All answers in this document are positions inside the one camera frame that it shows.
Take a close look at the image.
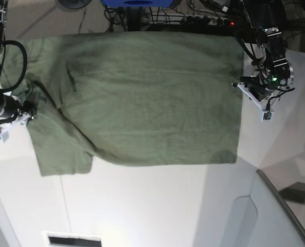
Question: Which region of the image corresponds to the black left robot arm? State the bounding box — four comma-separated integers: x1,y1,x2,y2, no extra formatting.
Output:
236,1,294,102

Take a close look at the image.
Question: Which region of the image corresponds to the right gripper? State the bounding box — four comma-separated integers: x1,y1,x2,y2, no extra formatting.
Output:
0,94,38,120

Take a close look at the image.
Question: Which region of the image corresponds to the green t-shirt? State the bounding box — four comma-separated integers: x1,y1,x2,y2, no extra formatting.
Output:
14,32,243,176

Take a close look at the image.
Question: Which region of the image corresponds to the black power strip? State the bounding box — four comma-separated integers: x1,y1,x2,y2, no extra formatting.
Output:
183,15,236,27

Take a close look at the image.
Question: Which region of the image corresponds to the grey monitor edge panel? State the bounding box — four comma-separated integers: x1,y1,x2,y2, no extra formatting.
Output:
257,170,305,246

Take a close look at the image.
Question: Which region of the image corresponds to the blue bin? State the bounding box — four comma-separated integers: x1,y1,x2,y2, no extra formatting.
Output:
102,0,173,8

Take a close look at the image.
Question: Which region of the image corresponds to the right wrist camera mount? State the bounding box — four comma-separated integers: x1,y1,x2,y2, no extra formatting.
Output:
0,112,37,143

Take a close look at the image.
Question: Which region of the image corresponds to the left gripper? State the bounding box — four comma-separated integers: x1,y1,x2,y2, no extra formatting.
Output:
240,63,295,100

